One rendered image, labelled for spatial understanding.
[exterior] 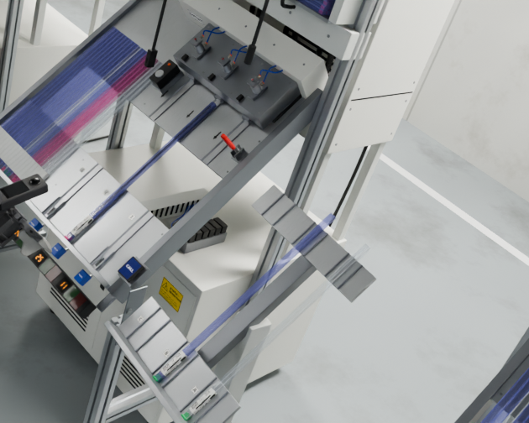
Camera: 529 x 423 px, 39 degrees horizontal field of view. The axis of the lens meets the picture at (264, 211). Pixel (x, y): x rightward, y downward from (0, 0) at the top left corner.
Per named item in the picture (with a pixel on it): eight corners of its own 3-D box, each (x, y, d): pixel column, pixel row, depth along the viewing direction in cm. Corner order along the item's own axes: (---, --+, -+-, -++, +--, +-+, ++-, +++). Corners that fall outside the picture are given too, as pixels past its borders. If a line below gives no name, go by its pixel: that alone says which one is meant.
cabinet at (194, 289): (149, 444, 233) (201, 291, 202) (32, 305, 268) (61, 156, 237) (287, 373, 280) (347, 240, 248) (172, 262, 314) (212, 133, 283)
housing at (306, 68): (311, 114, 194) (301, 80, 182) (193, 31, 218) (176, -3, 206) (333, 93, 195) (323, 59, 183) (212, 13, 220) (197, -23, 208)
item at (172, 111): (230, 190, 188) (224, 179, 183) (84, 67, 220) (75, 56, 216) (322, 101, 193) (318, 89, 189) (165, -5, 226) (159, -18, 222)
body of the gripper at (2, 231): (-12, 230, 171) (-44, 205, 161) (17, 204, 173) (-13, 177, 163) (5, 249, 167) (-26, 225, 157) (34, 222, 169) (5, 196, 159)
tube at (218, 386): (187, 421, 150) (185, 420, 149) (183, 416, 151) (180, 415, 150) (370, 249, 155) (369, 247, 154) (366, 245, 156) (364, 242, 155)
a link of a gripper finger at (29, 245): (35, 266, 174) (7, 239, 169) (54, 248, 175) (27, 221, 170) (38, 270, 171) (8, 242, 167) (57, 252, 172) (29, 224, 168)
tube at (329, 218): (159, 383, 157) (155, 381, 155) (155, 378, 157) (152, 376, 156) (336, 218, 161) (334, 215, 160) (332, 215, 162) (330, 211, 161)
